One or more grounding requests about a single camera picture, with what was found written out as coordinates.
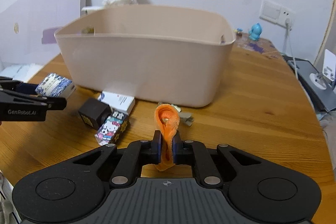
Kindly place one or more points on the white small carton box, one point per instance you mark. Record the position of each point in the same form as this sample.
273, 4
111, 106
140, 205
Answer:
118, 102

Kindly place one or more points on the orange fuzzy scrunchie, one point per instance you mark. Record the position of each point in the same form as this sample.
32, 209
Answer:
167, 132

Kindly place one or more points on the brown floral table mat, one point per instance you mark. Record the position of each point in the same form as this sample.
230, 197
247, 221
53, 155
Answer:
263, 46

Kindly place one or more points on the beige plastic storage bin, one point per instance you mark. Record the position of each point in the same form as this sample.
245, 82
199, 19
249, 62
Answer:
155, 53

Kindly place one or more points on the black cube box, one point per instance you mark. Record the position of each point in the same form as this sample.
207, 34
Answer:
94, 113

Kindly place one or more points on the tiny mushroom figurine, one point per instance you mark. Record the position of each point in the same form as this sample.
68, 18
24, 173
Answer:
239, 31

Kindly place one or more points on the white phone stand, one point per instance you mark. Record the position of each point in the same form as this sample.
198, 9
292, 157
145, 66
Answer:
326, 77

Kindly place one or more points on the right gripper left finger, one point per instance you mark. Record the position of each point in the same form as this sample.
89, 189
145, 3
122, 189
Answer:
131, 159

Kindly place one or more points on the blue white patterned box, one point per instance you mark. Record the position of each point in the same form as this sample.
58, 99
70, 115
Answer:
54, 85

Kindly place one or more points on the white wall switch socket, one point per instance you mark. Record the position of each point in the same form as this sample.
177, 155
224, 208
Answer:
277, 14

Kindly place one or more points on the gold foil snack box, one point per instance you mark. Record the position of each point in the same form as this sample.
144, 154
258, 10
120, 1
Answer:
87, 11

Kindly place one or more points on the blue cartoon figurine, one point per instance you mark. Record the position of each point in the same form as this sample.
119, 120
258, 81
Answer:
255, 32

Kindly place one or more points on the hello kitty card box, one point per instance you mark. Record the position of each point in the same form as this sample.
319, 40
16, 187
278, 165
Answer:
113, 128

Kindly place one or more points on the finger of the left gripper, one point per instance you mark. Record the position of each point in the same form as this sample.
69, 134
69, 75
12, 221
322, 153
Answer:
19, 107
17, 86

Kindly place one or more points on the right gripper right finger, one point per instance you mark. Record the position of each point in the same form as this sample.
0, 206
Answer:
196, 155

